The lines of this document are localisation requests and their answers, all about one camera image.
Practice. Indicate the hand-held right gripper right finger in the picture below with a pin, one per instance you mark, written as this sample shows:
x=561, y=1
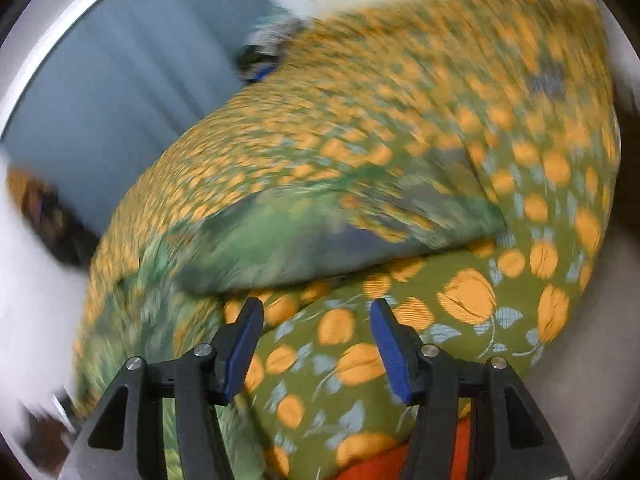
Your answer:
x=391, y=352

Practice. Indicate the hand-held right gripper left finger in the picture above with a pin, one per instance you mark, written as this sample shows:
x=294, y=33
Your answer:
x=244, y=352

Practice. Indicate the green patterned pillow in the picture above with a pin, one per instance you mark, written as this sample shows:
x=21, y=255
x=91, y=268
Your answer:
x=280, y=245

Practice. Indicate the dark hanging clothes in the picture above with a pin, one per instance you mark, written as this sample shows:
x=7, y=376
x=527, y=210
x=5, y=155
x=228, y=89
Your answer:
x=47, y=210

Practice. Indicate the pile of clothes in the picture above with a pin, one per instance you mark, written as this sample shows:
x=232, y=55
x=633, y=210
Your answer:
x=272, y=45

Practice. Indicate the orange cloth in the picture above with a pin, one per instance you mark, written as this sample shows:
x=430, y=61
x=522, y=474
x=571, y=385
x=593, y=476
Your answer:
x=380, y=462

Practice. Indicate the olive orange floral bed sheet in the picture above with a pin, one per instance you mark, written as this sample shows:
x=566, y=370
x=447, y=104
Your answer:
x=450, y=110

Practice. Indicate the blue curtain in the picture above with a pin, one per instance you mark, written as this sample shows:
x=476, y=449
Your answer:
x=125, y=85

